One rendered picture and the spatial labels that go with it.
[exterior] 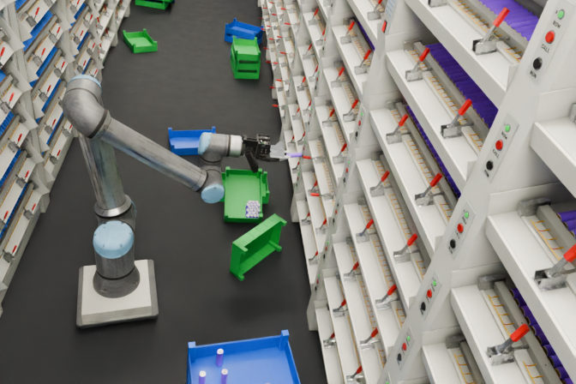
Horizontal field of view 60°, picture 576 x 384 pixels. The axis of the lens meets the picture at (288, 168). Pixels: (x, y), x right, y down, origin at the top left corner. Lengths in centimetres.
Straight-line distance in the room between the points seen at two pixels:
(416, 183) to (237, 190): 165
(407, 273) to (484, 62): 58
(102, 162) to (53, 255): 71
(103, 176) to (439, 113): 135
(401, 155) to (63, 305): 161
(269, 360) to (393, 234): 55
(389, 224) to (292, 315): 102
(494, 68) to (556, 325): 46
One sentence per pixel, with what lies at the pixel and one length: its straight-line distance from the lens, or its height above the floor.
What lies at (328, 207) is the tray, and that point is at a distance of 206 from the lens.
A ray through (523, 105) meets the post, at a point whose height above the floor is 151.
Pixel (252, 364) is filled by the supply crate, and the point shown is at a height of 48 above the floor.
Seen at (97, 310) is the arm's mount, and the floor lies 12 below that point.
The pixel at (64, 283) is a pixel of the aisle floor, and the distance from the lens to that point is 248.
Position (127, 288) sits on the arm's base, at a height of 16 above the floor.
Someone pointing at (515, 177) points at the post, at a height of 140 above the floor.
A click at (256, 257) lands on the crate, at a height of 0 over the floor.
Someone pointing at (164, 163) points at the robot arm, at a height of 73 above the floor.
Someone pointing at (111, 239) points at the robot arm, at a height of 39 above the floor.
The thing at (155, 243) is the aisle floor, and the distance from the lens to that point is 260.
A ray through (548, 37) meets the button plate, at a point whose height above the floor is 162.
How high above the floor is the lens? 184
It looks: 36 degrees down
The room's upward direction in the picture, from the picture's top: 10 degrees clockwise
